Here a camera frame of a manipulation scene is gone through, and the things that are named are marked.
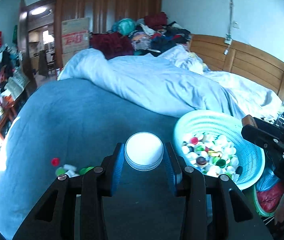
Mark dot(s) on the light blue perforated basket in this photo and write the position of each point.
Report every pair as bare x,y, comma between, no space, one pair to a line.
212,143

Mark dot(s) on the wooden headboard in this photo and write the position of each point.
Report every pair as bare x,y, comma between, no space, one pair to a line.
241,59

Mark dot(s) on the pile of clothes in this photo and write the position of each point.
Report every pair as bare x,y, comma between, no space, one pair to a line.
151,34

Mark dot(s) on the light blue duvet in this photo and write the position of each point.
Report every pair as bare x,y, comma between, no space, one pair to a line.
173,83

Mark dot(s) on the blue fleece blanket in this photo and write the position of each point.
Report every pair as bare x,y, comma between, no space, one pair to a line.
80,123

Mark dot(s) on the large white jar lid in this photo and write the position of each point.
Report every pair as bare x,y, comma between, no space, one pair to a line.
144,151

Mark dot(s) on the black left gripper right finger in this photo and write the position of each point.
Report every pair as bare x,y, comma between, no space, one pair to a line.
215,208

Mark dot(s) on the green bottle cap on blanket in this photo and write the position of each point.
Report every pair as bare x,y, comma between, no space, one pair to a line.
59,171

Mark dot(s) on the green basin with red bag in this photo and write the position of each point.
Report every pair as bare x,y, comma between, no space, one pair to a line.
265,194

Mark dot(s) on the brown wooden wardrobe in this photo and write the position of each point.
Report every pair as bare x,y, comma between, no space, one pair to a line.
102,14

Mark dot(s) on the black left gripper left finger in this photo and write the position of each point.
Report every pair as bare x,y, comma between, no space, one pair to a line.
53,216

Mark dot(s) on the cardboard box red print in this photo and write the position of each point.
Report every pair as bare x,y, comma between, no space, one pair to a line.
74,37

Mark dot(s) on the red bottle cap on blanket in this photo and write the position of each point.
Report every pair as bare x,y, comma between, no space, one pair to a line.
55,162

